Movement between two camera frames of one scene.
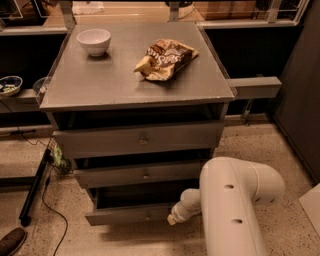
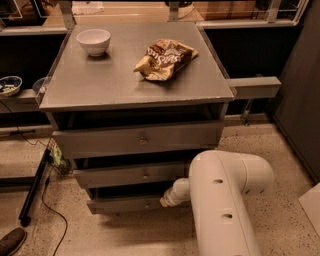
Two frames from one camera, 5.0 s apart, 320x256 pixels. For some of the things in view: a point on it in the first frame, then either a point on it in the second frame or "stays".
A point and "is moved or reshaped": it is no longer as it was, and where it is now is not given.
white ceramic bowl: (96, 40) stays
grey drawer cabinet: (140, 143) stays
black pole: (25, 216) stays
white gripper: (180, 213) -> (170, 197)
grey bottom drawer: (135, 205) is moved or reshaped
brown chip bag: (163, 58) stays
